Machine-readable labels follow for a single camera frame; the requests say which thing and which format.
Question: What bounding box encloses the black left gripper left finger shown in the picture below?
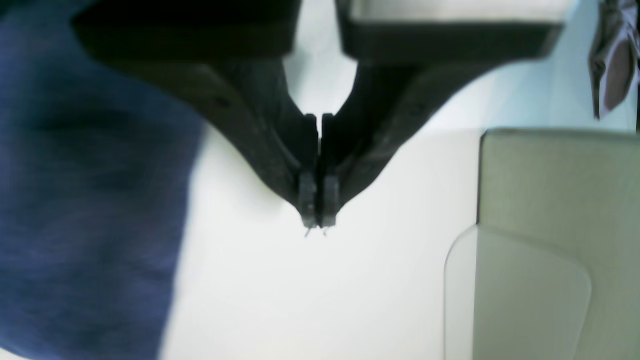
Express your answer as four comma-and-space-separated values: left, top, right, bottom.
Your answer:
71, 0, 320, 228

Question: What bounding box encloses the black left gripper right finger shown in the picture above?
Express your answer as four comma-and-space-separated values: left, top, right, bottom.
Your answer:
318, 0, 566, 228

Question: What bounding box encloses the blue t-shirt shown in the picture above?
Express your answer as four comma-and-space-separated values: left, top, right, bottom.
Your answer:
0, 0, 204, 360

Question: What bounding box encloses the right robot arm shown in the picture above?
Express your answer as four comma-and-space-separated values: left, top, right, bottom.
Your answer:
587, 0, 639, 120

